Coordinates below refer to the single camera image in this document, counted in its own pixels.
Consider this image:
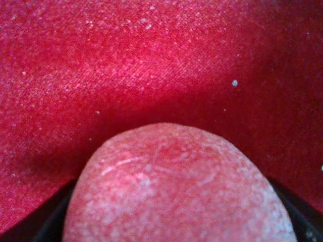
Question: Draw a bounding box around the red velvet tablecloth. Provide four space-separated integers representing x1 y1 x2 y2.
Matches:
1 1 322 241

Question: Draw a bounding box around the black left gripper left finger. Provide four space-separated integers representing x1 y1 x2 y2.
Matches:
33 179 76 242

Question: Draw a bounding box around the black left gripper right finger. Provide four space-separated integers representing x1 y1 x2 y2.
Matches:
267 176 322 242

